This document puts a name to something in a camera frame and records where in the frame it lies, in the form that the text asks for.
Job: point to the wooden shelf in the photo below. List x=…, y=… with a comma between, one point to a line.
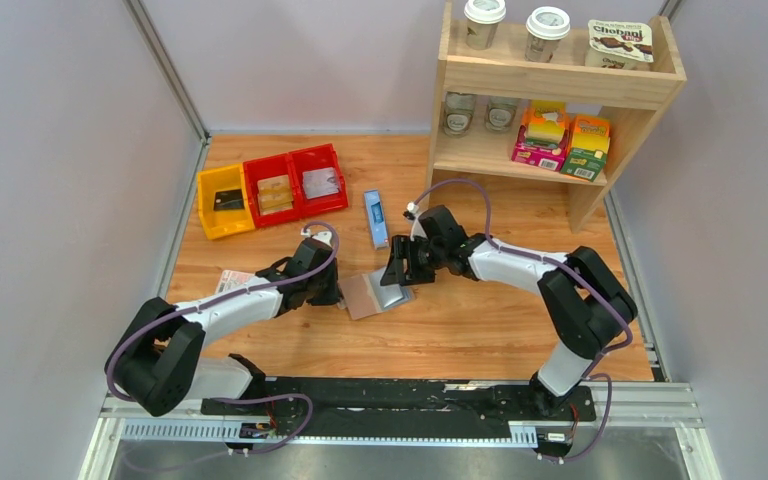
x=634, y=101

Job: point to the silver cards in bin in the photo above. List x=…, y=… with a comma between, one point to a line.
x=320, y=183

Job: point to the gold cards in bin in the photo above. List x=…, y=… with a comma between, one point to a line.
x=274, y=194

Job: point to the yellow plastic bin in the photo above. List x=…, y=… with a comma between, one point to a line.
x=219, y=224

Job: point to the right glass jar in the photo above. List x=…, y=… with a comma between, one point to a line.
x=500, y=113

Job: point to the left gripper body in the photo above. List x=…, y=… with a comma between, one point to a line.
x=329, y=287

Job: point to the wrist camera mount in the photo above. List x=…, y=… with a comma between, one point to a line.
x=311, y=233
x=412, y=213

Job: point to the left paper coffee cup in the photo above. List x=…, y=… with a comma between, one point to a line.
x=482, y=20

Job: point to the red plastic bin right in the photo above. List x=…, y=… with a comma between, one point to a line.
x=312, y=158

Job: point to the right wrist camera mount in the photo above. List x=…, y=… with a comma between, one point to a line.
x=412, y=213

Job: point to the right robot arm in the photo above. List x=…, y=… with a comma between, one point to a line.
x=587, y=304

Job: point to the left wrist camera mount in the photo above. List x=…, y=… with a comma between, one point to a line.
x=311, y=233

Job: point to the pink leather card holder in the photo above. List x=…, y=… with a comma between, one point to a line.
x=365, y=297

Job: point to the glass jar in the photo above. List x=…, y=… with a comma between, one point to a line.
x=458, y=113
x=500, y=113

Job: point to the blue toothpaste box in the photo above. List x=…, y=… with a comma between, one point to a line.
x=376, y=219

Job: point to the right paper coffee cup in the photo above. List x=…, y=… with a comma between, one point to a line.
x=546, y=27

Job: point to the red plastic bin left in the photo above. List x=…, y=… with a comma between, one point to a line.
x=257, y=169

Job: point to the left glass jar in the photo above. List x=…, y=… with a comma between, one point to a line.
x=458, y=113

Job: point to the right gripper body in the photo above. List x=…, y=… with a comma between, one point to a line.
x=403, y=259

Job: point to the paper coffee cup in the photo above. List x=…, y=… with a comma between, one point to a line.
x=482, y=20
x=546, y=27

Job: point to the black card in bin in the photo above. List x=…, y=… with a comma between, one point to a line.
x=227, y=200

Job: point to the red plastic bin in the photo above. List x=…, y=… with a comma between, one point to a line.
x=312, y=158
x=257, y=169

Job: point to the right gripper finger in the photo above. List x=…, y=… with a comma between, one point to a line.
x=394, y=273
x=413, y=272

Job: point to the pink snack box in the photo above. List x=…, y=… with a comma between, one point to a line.
x=543, y=137

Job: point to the Chobani yogurt cup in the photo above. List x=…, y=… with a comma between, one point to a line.
x=618, y=45

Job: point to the green snack box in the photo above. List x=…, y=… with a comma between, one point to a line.
x=588, y=147

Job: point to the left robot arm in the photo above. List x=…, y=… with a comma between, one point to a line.
x=158, y=361

